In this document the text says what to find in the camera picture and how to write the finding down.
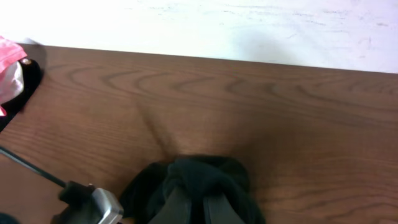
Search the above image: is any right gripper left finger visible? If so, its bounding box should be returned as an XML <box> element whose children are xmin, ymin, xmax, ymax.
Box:
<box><xmin>148</xmin><ymin>187</ymin><xmax>192</xmax><ymax>224</ymax></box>

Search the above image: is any left black cable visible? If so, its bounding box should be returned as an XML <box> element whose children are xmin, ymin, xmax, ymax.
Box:
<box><xmin>0</xmin><ymin>145</ymin><xmax>68</xmax><ymax>189</ymax></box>

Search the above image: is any white folded t-shirt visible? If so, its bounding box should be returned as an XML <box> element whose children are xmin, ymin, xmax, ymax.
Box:
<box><xmin>1</xmin><ymin>62</ymin><xmax>24</xmax><ymax>104</ymax></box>

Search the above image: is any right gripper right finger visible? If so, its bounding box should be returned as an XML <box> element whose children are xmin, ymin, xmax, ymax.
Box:
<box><xmin>203</xmin><ymin>194</ymin><xmax>245</xmax><ymax>224</ymax></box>

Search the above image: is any black garment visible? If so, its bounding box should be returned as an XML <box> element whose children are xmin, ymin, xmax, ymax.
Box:
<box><xmin>119</xmin><ymin>155</ymin><xmax>266</xmax><ymax>224</ymax></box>

